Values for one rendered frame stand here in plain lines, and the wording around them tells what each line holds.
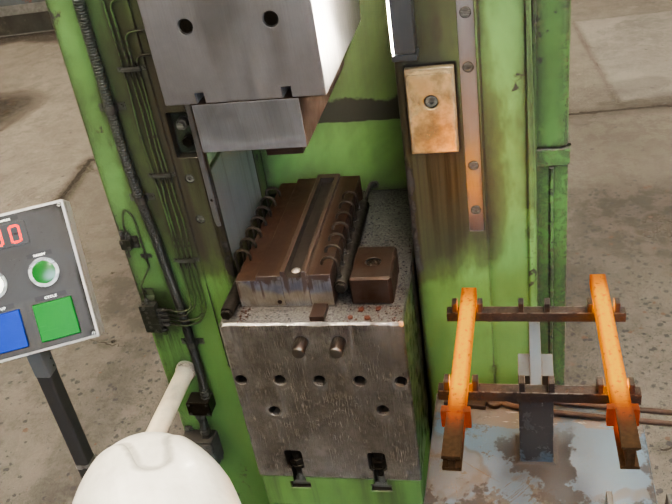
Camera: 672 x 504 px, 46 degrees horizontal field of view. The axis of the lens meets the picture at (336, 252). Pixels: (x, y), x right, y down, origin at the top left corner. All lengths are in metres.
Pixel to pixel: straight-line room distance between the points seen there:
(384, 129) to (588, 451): 0.87
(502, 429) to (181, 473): 1.06
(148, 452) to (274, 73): 0.87
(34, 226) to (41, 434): 1.48
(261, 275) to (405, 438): 0.47
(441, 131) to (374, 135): 0.44
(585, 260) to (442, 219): 1.76
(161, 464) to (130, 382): 2.44
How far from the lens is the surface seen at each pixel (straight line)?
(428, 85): 1.50
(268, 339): 1.64
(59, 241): 1.65
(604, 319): 1.45
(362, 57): 1.88
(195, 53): 1.43
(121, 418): 2.96
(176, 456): 0.66
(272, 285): 1.63
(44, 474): 2.88
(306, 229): 1.76
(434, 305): 1.77
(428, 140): 1.54
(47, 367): 1.86
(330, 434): 1.79
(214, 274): 1.84
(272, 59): 1.40
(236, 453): 2.22
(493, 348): 1.85
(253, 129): 1.46
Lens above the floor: 1.86
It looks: 32 degrees down
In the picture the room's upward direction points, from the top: 9 degrees counter-clockwise
